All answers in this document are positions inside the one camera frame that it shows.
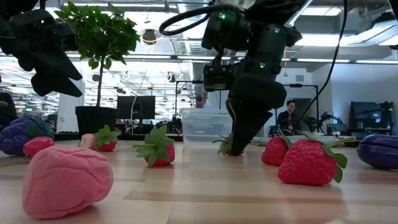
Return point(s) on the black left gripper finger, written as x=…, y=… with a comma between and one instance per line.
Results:
x=59, y=67
x=49, y=87

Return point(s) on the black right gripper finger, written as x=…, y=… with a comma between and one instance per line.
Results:
x=230, y=112
x=248, y=133

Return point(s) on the red plastic strawberry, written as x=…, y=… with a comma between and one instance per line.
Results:
x=158, y=149
x=223, y=146
x=306, y=163
x=107, y=140
x=273, y=152

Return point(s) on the purple toy grapes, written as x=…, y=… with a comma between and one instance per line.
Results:
x=15, y=133

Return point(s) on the red toy cherry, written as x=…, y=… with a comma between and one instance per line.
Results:
x=37, y=145

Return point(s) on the small pink toy fruit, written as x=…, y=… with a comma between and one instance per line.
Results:
x=86, y=140

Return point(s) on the purple toy eggplant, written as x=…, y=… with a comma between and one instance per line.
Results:
x=379, y=151

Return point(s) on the small black background robot arm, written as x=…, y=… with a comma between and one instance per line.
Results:
x=326, y=118

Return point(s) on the clear plastic tupperware container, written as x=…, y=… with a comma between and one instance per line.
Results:
x=202, y=124

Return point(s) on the folded grey cloth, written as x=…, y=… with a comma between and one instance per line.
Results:
x=256, y=141

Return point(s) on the person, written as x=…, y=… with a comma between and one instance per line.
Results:
x=6, y=109
x=287, y=119
x=200, y=102

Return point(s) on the green potted tree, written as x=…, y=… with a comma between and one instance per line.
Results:
x=99, y=34

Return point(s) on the black plant pot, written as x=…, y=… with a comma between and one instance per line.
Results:
x=96, y=123

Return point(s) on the black computer monitor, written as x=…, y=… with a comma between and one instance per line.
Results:
x=136, y=107

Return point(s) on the ceiling light strip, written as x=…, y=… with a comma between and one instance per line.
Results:
x=342, y=60
x=155, y=57

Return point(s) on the black ceiling speaker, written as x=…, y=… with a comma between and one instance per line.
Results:
x=149, y=36

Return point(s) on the pink brain-shaped soft toy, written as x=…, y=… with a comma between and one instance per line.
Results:
x=65, y=182

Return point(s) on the dark display screen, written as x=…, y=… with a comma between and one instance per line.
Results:
x=370, y=114

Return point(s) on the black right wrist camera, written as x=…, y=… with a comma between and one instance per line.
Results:
x=220, y=77

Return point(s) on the black metal rig frame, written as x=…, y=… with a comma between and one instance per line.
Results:
x=199, y=81
x=311, y=85

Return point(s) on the silver ventilation duct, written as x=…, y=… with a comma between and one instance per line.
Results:
x=197, y=71

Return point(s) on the black table frame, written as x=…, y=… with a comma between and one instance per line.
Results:
x=68, y=137

